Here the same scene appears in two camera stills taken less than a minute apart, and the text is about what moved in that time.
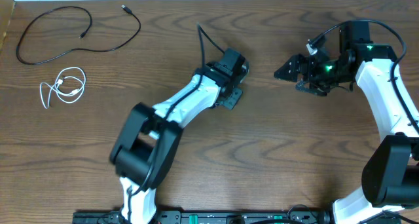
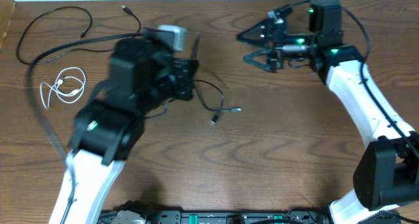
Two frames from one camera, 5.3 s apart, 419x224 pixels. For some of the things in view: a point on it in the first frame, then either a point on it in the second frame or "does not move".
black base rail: x=307 y=217 does not move
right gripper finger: x=305 y=87 to x=260 y=59
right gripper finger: x=297 y=65 to x=256 y=34
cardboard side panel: x=6 y=6 does not move
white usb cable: x=69 y=86 does not move
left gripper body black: x=231 y=88 to x=179 y=84
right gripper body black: x=327 y=73 to x=288 y=46
